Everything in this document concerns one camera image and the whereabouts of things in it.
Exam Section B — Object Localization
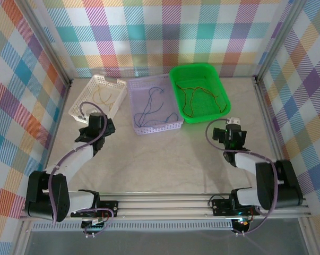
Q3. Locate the purple perforated plastic basket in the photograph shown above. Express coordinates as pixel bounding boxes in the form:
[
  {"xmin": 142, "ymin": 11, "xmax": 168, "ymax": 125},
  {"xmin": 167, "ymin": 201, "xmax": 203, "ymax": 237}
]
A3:
[{"xmin": 126, "ymin": 74, "xmax": 184, "ymax": 136}]

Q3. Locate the green plastic basket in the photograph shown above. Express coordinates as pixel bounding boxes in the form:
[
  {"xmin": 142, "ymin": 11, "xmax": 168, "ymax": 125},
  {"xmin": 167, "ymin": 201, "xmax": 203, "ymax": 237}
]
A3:
[{"xmin": 169, "ymin": 63, "xmax": 231, "ymax": 124}]

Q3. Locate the white perforated plastic basket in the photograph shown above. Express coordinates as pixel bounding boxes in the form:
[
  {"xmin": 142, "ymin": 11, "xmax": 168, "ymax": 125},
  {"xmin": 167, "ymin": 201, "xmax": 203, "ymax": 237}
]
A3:
[{"xmin": 68, "ymin": 74, "xmax": 127, "ymax": 124}]

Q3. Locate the thin blue cable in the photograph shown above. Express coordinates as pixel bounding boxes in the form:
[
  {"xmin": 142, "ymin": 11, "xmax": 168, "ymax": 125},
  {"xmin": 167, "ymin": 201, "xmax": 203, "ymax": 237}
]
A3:
[{"xmin": 133, "ymin": 86, "xmax": 178, "ymax": 129}]

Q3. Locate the grey slotted cable duct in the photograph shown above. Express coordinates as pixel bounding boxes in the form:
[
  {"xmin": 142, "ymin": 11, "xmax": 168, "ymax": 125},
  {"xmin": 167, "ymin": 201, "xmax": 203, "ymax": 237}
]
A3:
[{"xmin": 32, "ymin": 222, "xmax": 235, "ymax": 232}]

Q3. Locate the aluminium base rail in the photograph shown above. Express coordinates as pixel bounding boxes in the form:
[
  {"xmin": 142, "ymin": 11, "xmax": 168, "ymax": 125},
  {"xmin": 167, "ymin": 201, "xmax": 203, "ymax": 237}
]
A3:
[{"xmin": 19, "ymin": 193, "xmax": 312, "ymax": 222}]

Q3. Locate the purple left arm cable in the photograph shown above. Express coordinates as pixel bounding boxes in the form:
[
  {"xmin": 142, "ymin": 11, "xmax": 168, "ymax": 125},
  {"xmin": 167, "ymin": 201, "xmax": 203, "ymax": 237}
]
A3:
[{"xmin": 49, "ymin": 101, "xmax": 115, "ymax": 237}]

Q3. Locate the brown rubber band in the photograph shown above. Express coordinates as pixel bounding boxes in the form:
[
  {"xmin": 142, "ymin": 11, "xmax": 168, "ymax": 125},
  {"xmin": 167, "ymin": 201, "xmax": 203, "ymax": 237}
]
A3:
[{"xmin": 175, "ymin": 81, "xmax": 228, "ymax": 118}]

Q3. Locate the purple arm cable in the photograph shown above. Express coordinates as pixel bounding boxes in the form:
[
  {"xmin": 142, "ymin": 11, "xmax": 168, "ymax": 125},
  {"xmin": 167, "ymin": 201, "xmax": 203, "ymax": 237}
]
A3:
[
  {"xmin": 205, "ymin": 118, "xmax": 280, "ymax": 236},
  {"xmin": 49, "ymin": 101, "xmax": 115, "ymax": 237}
]

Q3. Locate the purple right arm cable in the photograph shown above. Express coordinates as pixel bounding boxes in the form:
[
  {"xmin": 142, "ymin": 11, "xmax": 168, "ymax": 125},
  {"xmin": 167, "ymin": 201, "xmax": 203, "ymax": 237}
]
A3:
[{"xmin": 205, "ymin": 118, "xmax": 280, "ymax": 236}]

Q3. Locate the aluminium frame post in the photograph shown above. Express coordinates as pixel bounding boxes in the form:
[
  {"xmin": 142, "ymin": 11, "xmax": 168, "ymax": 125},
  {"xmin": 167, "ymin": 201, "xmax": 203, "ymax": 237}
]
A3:
[
  {"xmin": 16, "ymin": 0, "xmax": 73, "ymax": 88},
  {"xmin": 254, "ymin": 0, "xmax": 308, "ymax": 82}
]

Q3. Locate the small circuit board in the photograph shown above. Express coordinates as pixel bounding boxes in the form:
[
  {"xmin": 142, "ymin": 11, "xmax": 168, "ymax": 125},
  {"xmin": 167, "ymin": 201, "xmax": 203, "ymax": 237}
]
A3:
[
  {"xmin": 81, "ymin": 218, "xmax": 108, "ymax": 231},
  {"xmin": 233, "ymin": 217, "xmax": 253, "ymax": 231}
]

